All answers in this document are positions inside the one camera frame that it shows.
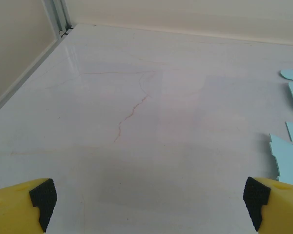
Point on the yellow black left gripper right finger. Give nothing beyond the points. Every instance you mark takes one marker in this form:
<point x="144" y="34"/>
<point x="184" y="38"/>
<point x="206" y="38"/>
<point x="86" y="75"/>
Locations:
<point x="280" y="207"/>

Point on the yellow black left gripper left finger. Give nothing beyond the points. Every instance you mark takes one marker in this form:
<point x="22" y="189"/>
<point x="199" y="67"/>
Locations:
<point x="12" y="207"/>

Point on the teal paper box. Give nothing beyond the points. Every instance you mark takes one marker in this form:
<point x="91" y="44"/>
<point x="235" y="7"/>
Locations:
<point x="290" y="156"/>

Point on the aluminium table side rail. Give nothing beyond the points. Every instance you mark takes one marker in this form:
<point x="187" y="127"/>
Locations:
<point x="22" y="78"/>

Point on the aluminium corner post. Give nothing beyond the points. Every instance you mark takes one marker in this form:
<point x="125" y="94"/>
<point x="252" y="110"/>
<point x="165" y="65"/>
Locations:
<point x="56" y="14"/>

